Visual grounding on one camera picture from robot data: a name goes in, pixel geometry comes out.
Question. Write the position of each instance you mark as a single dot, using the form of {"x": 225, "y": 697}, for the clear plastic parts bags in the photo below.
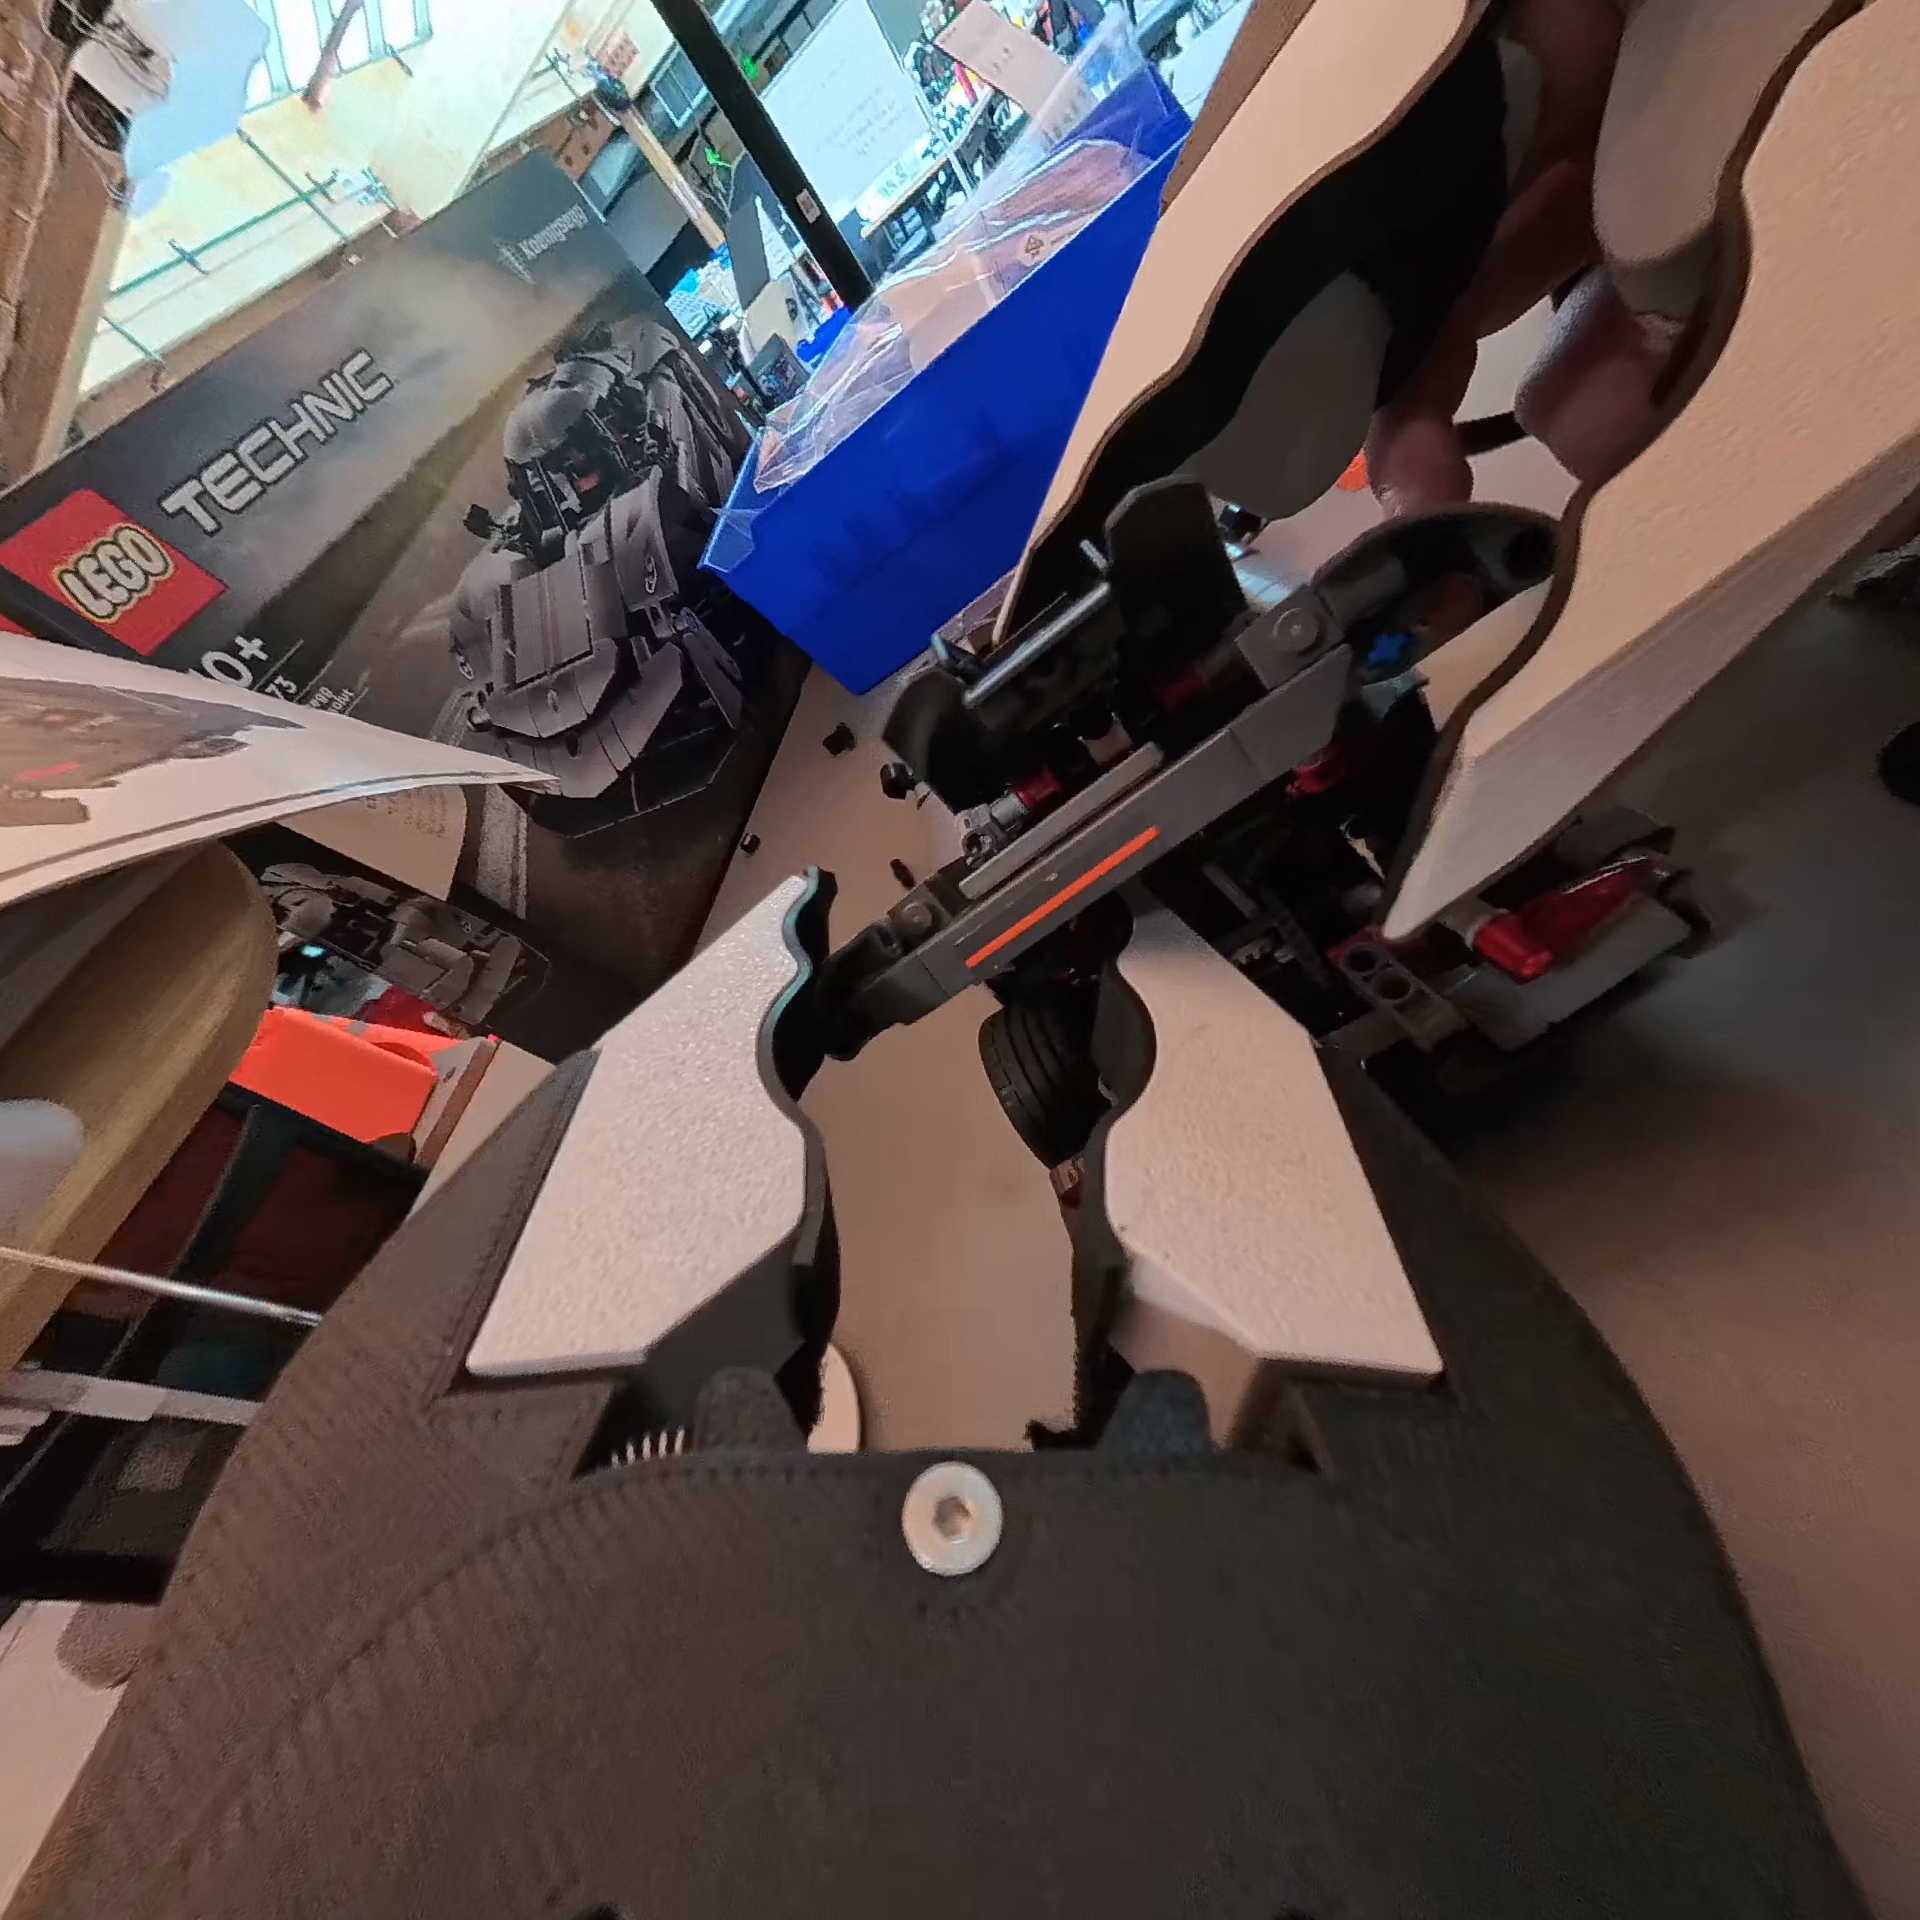
{"x": 960, "y": 330}

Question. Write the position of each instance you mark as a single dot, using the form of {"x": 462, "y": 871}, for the person's right hand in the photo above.
{"x": 1583, "y": 389}

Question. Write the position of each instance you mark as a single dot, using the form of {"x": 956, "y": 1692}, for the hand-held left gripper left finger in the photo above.
{"x": 662, "y": 1170}

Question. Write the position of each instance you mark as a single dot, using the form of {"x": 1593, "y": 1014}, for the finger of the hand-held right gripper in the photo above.
{"x": 1771, "y": 450}
{"x": 1201, "y": 194}

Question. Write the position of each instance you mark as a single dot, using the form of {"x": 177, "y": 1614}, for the whiteboard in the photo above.
{"x": 849, "y": 90}

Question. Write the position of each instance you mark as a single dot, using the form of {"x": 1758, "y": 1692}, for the orange plastic bin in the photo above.
{"x": 359, "y": 1072}

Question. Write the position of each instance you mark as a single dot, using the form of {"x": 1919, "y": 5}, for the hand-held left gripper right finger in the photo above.
{"x": 1244, "y": 1200}

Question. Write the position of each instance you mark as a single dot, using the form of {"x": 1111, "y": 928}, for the white instruction booklet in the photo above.
{"x": 225, "y": 764}

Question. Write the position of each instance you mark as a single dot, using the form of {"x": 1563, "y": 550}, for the grey lego door panel assembly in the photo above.
{"x": 1049, "y": 901}

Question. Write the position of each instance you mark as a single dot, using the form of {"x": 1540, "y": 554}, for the blue plastic bin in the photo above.
{"x": 901, "y": 524}

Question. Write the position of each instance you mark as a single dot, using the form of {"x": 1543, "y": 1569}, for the dark lego set box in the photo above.
{"x": 451, "y": 524}

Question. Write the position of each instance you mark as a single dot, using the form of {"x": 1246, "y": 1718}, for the dark open box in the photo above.
{"x": 225, "y": 1276}

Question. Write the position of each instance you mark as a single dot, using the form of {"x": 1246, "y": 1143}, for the black metal pole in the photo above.
{"x": 765, "y": 149}

